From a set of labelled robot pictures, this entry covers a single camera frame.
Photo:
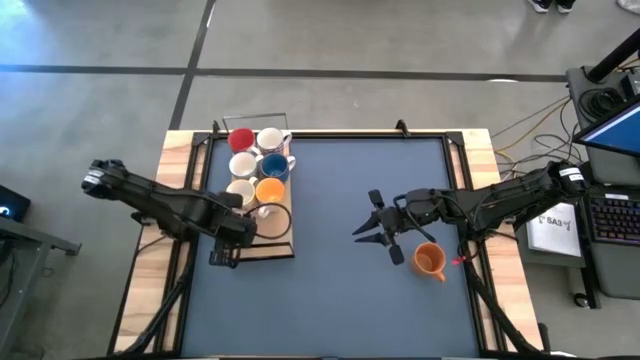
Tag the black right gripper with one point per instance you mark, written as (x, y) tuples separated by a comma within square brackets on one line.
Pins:
[(397, 222)]

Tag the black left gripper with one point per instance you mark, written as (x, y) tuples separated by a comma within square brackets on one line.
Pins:
[(227, 230)]

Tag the orange floral pattern mug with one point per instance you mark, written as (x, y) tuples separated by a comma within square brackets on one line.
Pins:
[(241, 189)]

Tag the yellow mug orange inside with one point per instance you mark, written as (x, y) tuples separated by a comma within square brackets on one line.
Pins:
[(270, 190)]

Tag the green leaf pattern mug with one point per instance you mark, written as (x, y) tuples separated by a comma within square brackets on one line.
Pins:
[(242, 165)]

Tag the white mug red pattern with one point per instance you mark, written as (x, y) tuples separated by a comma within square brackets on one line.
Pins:
[(270, 139)]

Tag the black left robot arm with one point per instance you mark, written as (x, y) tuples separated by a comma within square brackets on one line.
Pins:
[(150, 197)]

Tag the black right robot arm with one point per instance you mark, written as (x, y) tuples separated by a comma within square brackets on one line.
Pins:
[(500, 202)]

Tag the orange-brown mug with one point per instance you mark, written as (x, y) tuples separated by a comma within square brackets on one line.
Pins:
[(429, 260)]

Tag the red tag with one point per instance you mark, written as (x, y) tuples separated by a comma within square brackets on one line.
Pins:
[(457, 261)]

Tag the blue table mat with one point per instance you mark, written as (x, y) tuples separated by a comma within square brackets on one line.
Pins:
[(325, 310)]

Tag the white paper sign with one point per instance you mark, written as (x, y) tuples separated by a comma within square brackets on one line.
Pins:
[(552, 230)]

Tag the black caster wheel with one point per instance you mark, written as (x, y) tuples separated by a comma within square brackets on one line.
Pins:
[(581, 300)]

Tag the grey side stand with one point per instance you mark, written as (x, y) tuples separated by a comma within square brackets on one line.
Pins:
[(30, 237)]

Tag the black device blue light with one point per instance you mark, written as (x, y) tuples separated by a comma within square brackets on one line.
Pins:
[(12, 202)]

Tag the black keyboard blue backlight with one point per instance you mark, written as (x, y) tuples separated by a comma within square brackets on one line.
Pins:
[(615, 220)]

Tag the grey equipment cart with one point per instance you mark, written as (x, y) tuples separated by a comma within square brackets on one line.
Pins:
[(610, 167)]

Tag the grey desk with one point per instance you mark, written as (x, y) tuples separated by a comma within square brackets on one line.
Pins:
[(620, 270)]

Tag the laptop with blue screen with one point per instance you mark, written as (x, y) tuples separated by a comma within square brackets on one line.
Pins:
[(617, 132)]

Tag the person's shoe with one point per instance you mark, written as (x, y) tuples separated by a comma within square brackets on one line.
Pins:
[(541, 5), (565, 5), (630, 5)]

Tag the black pole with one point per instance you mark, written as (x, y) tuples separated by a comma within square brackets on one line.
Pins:
[(615, 57)]

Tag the wooden shelf with black frame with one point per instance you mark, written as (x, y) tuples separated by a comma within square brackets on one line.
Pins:
[(270, 227)]

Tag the black table frame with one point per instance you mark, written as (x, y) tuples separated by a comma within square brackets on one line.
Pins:
[(350, 135)]

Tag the black frame clamp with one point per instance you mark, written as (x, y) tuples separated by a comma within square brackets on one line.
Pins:
[(216, 127), (401, 128)]

